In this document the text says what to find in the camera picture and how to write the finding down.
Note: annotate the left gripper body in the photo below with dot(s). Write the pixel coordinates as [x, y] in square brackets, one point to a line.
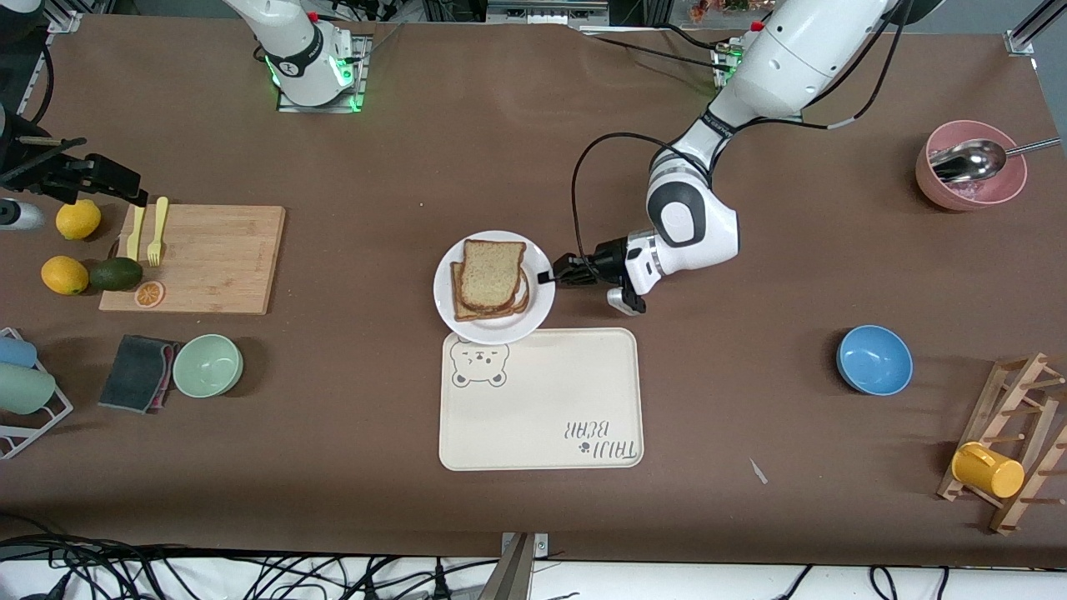
[608, 257]

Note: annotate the plain brown bread slice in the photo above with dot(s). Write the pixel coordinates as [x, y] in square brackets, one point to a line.
[492, 275]

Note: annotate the white round plate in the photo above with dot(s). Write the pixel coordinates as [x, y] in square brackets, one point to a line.
[492, 333]

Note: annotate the brown toast slice with egg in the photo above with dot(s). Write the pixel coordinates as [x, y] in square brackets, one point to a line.
[457, 292]

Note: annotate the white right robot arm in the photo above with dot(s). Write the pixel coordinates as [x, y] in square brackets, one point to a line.
[304, 67]

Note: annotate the yellow lemon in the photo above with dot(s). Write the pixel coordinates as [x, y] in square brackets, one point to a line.
[64, 276]
[78, 222]

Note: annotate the yellow plastic fork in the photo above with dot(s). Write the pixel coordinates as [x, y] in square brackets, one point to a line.
[158, 221]

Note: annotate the yellow plastic knife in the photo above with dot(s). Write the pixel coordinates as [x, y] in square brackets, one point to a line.
[136, 237]

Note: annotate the dark green avocado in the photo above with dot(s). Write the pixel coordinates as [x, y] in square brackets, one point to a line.
[117, 274]

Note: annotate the orange slice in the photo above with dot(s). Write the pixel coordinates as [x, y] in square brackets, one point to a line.
[150, 294]

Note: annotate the wooden cutting board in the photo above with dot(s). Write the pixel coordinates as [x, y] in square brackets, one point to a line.
[208, 258]

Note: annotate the cream bear print tray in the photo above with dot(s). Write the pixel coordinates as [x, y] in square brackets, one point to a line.
[542, 417]

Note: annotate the blue cup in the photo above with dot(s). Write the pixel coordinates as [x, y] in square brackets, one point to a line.
[15, 352]

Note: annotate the dark grey folded cloth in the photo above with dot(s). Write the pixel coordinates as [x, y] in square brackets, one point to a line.
[133, 375]

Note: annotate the pale green cup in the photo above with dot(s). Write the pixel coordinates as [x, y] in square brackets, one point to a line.
[23, 389]

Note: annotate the light green bowl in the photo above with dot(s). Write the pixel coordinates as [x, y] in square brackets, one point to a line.
[208, 367]

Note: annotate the small white paper scrap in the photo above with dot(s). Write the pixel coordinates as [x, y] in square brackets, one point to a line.
[758, 471]

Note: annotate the blue bowl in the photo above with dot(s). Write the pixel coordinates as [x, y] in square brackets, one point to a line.
[875, 361]

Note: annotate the pink bowl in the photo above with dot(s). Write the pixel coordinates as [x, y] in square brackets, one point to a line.
[971, 198]

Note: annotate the metal spoon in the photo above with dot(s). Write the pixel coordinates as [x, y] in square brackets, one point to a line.
[971, 160]

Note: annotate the yellow mug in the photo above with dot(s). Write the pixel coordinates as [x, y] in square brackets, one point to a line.
[988, 471]

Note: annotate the wooden mug rack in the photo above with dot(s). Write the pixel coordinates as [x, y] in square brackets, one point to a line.
[1021, 417]

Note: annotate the aluminium frame profile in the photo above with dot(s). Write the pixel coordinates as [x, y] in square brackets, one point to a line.
[67, 21]
[1029, 33]

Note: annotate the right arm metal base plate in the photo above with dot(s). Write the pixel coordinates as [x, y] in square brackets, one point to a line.
[292, 107]

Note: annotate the metal table edge bracket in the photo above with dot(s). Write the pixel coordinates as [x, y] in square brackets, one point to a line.
[517, 575]

